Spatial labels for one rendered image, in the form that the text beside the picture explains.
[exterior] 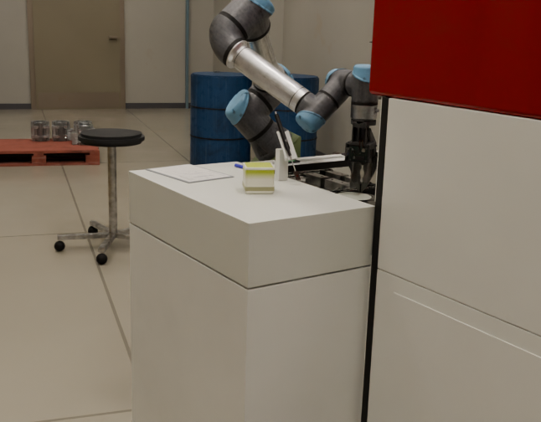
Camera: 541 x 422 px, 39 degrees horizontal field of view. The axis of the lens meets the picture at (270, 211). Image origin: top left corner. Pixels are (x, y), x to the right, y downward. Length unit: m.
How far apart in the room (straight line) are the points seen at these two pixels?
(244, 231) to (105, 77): 10.13
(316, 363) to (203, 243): 0.39
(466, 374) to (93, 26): 10.33
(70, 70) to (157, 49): 1.31
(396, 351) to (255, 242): 0.44
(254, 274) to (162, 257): 0.42
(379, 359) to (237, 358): 0.36
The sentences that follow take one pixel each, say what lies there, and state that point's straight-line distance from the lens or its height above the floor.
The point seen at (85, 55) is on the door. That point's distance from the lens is 11.66.
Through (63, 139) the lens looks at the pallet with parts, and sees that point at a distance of 7.89.
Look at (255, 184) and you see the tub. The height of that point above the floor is 0.99.
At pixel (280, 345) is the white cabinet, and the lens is 1.77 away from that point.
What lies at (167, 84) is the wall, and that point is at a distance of 11.91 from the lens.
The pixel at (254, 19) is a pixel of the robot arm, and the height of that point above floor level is 1.38.
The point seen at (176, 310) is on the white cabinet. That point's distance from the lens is 2.00.
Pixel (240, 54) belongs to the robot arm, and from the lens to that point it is 2.33.
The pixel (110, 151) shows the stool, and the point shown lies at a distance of 4.63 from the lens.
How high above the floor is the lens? 1.39
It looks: 14 degrees down
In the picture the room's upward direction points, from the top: 2 degrees clockwise
